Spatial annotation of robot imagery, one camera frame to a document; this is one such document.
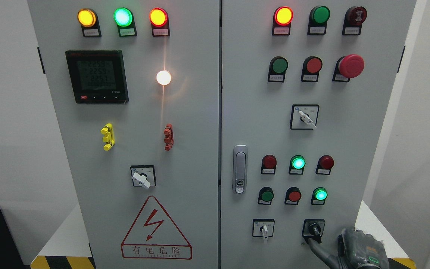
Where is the black knob selector switch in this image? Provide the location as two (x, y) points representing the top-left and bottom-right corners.
(302, 219), (325, 244)

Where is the red terminal connector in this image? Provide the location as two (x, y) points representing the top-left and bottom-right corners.
(163, 124), (174, 151)

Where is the dark red indicator left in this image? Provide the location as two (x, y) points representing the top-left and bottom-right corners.
(261, 155), (277, 175)

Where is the dark red indicator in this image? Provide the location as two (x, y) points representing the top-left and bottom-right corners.
(261, 155), (277, 175)
(315, 155), (335, 175)

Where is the white glowing indicator light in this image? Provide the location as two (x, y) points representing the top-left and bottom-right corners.
(156, 70), (172, 86)

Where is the green push button lower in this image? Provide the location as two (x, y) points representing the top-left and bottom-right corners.
(258, 186), (274, 205)

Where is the green lit indicator middle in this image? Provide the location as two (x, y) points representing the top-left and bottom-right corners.
(289, 155), (306, 175)

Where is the green push button upper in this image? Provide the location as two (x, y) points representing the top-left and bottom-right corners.
(267, 56), (288, 83)

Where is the grey left cabinet door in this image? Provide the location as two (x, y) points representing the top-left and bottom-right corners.
(28, 0), (220, 269)

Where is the grey cabinet door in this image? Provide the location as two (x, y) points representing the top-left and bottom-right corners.
(28, 0), (220, 269)
(221, 0), (416, 269)

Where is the red push button lower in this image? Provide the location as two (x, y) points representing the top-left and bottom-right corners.
(284, 187), (302, 205)

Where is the red push button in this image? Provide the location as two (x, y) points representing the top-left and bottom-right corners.
(284, 187), (302, 205)
(300, 56), (323, 82)

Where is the grey right cabinet door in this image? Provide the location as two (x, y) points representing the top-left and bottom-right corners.
(221, 0), (416, 269)

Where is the yellow terminal connector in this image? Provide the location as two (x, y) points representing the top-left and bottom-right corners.
(100, 123), (115, 151)

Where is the dark red indicator right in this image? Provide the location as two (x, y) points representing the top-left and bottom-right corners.
(315, 155), (335, 175)

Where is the red electrical danger sign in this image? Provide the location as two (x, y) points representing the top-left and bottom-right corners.
(121, 195), (192, 260)

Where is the red push button upper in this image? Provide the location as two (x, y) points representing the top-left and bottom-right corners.
(300, 56), (323, 82)

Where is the green lit push button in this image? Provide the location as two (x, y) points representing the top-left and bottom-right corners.
(311, 187), (328, 205)

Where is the red indicator light top left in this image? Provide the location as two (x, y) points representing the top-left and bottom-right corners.
(149, 7), (170, 37)

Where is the black digital power meter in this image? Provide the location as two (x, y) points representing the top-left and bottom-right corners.
(65, 50), (129, 104)

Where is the red lit indicator top right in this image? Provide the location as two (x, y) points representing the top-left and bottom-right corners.
(272, 6), (294, 36)

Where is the green indicator light top left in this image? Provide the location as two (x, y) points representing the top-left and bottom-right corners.
(113, 7), (137, 37)

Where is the red emergency stop button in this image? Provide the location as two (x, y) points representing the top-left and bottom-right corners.
(332, 53), (365, 83)

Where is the green unlit indicator top right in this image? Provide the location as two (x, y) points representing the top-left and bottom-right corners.
(307, 6), (331, 35)

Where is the yellow indicator light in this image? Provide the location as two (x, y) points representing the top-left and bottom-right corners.
(77, 8), (102, 37)

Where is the red buzzer alarm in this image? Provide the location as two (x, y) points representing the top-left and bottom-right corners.
(342, 6), (367, 35)

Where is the silver door handle lock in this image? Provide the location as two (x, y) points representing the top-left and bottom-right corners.
(232, 145), (249, 194)

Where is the white selector switch left door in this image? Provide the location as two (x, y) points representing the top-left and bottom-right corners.
(130, 165), (157, 189)

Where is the white selector switch upper right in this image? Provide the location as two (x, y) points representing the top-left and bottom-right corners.
(290, 104), (320, 130)

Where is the white selector switch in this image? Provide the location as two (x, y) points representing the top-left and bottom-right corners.
(290, 104), (320, 130)
(252, 218), (275, 244)

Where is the white selector switch lower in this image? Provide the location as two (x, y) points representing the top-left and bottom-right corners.
(252, 218), (275, 244)

